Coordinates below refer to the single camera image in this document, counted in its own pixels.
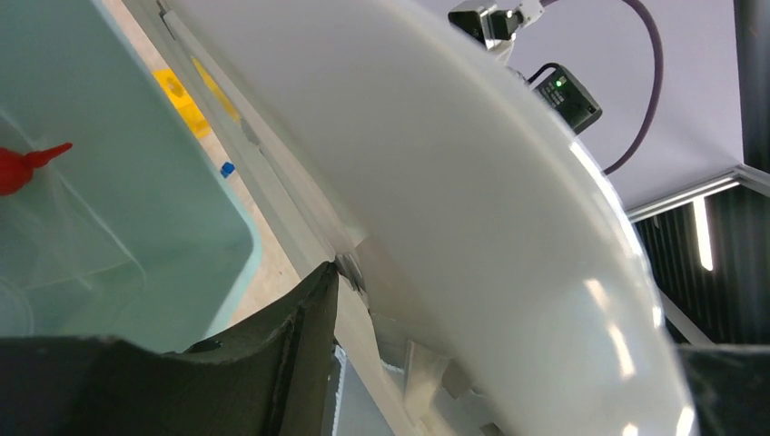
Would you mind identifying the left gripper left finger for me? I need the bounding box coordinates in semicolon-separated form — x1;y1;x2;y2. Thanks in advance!
1;263;340;435

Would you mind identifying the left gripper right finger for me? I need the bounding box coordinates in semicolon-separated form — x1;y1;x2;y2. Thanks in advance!
677;344;769;435

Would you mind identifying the white plastic lid tray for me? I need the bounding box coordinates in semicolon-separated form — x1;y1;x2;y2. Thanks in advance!
126;1;699;435

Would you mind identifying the wash bottle red cap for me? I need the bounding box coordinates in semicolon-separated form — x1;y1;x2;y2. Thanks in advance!
1;143;73;196

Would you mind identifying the glass funnel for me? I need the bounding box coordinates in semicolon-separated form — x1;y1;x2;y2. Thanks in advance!
1;163;147;294

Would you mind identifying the teal plastic tub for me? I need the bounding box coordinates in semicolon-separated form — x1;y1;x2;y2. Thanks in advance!
1;1;261;352

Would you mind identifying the yellow test tube rack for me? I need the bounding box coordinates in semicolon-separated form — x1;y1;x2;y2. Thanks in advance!
152;57;241;139

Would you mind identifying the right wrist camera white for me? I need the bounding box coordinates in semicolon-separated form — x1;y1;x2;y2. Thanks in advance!
447;0;544;64

